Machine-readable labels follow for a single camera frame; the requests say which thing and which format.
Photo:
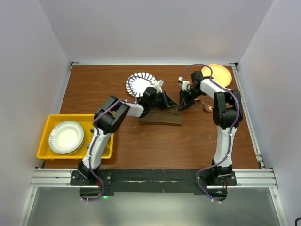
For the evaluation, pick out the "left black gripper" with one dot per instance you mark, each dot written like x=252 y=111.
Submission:
x=167 y=101

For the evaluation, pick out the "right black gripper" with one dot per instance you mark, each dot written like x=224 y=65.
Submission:
x=184 y=102

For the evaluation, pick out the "brown cloth napkin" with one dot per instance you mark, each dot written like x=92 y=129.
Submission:
x=168 y=116

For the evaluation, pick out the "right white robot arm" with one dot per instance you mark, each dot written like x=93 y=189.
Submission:
x=227 y=115

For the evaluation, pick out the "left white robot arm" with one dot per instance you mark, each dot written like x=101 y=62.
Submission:
x=108 y=119

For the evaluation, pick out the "iridescent fork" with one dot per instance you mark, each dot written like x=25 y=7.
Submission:
x=197 y=99

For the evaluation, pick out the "copper spoon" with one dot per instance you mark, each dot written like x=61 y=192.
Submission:
x=208 y=109

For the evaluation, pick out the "white blue striped plate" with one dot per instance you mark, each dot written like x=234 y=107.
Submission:
x=137 y=83

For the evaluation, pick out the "orange plate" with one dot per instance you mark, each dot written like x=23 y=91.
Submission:
x=221 y=75

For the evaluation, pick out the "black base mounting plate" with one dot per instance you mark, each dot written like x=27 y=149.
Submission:
x=153 y=188

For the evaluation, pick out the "white paper plate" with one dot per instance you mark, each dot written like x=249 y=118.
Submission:
x=66 y=138

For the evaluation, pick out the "yellow plastic bin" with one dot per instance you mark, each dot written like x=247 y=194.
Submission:
x=85 y=120

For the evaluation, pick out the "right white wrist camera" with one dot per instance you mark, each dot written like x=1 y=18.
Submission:
x=184 y=84

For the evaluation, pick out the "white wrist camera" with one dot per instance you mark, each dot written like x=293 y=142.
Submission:
x=184 y=84
x=158 y=85

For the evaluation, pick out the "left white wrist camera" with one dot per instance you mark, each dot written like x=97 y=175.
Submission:
x=158 y=85

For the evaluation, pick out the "aluminium frame rail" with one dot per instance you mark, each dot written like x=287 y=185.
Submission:
x=246 y=178

